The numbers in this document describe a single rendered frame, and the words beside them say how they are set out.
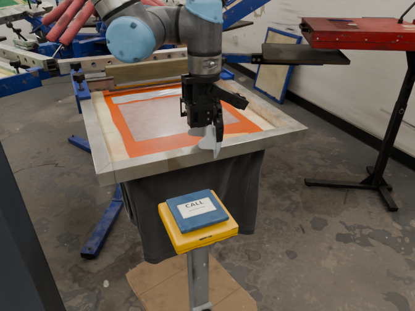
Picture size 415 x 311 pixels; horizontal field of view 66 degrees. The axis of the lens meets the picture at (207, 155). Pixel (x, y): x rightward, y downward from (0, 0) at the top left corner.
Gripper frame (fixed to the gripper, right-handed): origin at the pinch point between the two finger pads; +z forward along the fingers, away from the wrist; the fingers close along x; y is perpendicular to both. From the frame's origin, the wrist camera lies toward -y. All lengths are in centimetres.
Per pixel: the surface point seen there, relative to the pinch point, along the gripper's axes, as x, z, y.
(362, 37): -56, -10, -106
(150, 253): -7.7, 39.7, 18.3
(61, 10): -149, -18, 28
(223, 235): 25.5, 4.1, 9.0
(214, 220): 23.9, 1.2, 10.2
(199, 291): 21.0, 25.3, 12.4
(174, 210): 18.0, 1.2, 16.3
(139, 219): -7.5, 24.0, 20.0
